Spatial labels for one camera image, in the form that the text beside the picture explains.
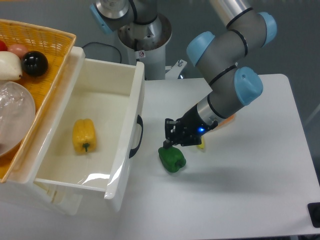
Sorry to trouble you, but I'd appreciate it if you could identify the green bell pepper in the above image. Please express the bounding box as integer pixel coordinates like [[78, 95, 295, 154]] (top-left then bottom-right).
[[158, 146, 187, 173]]

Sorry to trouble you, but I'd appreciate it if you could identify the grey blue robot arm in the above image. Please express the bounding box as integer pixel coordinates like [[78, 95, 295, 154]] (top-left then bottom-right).
[[90, 0, 277, 149]]

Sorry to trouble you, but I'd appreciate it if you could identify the clear plastic wrapped bowl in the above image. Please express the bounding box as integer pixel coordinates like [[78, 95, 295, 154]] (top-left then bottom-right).
[[0, 81, 36, 156]]

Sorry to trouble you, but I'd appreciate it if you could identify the black corner clamp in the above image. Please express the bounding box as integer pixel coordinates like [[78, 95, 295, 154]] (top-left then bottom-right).
[[307, 202, 320, 228]]

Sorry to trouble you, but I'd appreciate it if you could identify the white top drawer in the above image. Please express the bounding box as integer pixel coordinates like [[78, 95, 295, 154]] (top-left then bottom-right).
[[48, 59, 145, 213]]

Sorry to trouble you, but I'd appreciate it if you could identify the pink toy fruit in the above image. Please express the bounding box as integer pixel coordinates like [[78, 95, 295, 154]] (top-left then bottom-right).
[[7, 44, 29, 58]]

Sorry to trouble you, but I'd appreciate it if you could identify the white toy radish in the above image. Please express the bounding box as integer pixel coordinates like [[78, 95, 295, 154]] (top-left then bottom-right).
[[0, 51, 23, 81]]

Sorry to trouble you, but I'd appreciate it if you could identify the metal table bracket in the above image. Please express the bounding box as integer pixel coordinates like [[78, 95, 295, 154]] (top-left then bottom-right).
[[164, 59, 188, 80]]

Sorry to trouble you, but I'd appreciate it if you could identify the yellow woven basket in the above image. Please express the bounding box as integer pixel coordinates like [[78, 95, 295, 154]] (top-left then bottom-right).
[[0, 19, 76, 183]]

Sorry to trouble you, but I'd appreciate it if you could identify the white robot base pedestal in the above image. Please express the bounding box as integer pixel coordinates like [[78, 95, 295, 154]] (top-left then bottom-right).
[[117, 13, 172, 80]]

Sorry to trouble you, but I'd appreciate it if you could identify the black cable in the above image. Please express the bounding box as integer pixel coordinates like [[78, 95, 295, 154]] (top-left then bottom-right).
[[81, 41, 123, 63]]

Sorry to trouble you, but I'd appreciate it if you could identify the yellow banana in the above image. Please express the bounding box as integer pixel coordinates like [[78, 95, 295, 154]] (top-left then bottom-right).
[[196, 136, 206, 151]]

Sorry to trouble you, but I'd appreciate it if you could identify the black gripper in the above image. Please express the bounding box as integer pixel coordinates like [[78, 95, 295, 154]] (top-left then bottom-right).
[[162, 105, 218, 149]]

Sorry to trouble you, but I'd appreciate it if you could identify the yellow bell pepper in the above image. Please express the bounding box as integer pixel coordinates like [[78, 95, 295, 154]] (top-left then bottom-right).
[[72, 118, 97, 154]]

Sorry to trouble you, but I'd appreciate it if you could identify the white drawer cabinet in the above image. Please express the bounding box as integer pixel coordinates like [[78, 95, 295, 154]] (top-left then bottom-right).
[[0, 47, 85, 216]]

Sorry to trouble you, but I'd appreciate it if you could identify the orange triangular bread slice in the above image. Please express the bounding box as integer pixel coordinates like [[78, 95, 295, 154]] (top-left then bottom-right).
[[215, 114, 236, 129]]

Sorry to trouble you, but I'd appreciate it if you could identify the black ball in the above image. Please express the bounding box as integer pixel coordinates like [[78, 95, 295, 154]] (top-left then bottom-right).
[[21, 50, 49, 77]]

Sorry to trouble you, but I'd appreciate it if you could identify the red toy tomato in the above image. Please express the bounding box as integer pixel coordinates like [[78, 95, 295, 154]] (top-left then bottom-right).
[[0, 40, 8, 52]]

